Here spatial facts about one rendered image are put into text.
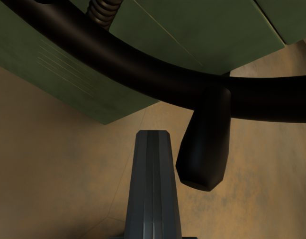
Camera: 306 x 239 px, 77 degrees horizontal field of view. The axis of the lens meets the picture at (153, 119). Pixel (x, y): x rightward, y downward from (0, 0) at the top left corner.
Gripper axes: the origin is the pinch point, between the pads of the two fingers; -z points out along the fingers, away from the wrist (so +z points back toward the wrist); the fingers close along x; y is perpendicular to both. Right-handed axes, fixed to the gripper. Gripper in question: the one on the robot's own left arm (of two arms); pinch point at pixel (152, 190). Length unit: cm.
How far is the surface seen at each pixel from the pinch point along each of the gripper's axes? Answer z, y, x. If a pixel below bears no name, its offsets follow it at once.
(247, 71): -30.8, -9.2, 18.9
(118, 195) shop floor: -37, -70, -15
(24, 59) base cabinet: -49, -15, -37
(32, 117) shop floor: -49, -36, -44
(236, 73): -28.1, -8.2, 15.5
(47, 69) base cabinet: -48, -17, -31
